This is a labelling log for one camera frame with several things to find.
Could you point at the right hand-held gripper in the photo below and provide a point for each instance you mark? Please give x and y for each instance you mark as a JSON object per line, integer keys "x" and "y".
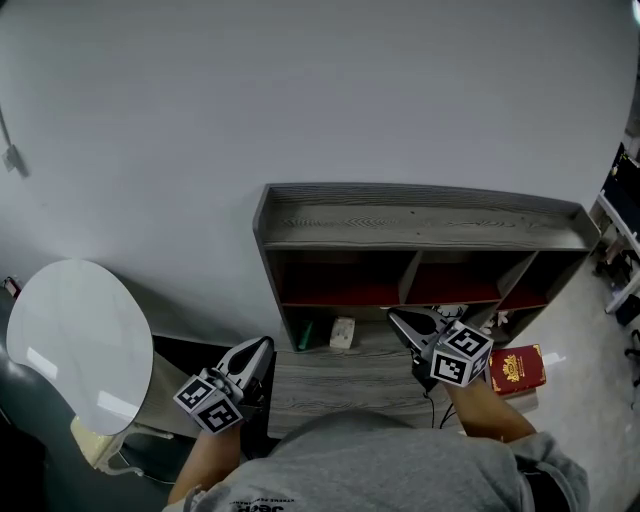
{"x": 465, "y": 350}

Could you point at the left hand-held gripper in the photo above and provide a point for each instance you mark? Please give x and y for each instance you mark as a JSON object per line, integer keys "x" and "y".
{"x": 215, "y": 410}

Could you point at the grey wooden shelf unit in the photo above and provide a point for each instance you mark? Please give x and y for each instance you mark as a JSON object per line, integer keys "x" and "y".
{"x": 400, "y": 225}

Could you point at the red book with gold ornament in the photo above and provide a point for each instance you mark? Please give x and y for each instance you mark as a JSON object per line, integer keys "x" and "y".
{"x": 517, "y": 370}

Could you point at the person's right forearm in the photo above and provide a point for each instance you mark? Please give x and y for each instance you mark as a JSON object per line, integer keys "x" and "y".
{"x": 490, "y": 415}

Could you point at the person's left forearm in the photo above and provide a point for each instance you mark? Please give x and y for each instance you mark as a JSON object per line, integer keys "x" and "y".
{"x": 210, "y": 465}

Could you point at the framed deer picture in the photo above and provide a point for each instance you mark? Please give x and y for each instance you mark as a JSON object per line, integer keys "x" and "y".
{"x": 452, "y": 310}

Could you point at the small green item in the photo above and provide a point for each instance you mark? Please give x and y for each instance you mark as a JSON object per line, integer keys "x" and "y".
{"x": 305, "y": 335}

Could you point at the small white packet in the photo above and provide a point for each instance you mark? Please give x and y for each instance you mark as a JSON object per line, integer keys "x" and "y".
{"x": 343, "y": 332}

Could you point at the white flowers in white pot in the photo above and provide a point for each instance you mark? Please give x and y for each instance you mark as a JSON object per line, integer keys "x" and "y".
{"x": 497, "y": 320}

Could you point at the person's grey sweatshirt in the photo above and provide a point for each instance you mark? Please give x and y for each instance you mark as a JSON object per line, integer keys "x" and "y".
{"x": 375, "y": 470}

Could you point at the white round table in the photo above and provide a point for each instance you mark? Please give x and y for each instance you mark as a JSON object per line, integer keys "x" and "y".
{"x": 80, "y": 345}

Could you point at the black office chair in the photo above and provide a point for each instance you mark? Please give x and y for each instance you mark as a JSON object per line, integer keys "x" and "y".
{"x": 634, "y": 360}

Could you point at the white office table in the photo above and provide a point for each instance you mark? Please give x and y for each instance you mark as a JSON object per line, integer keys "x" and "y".
{"x": 620, "y": 235}

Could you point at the black door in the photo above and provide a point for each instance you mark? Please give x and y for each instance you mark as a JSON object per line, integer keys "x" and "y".
{"x": 622, "y": 175}

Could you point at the wall conduit with socket box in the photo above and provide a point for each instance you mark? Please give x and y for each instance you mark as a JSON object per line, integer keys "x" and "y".
{"x": 11, "y": 157}

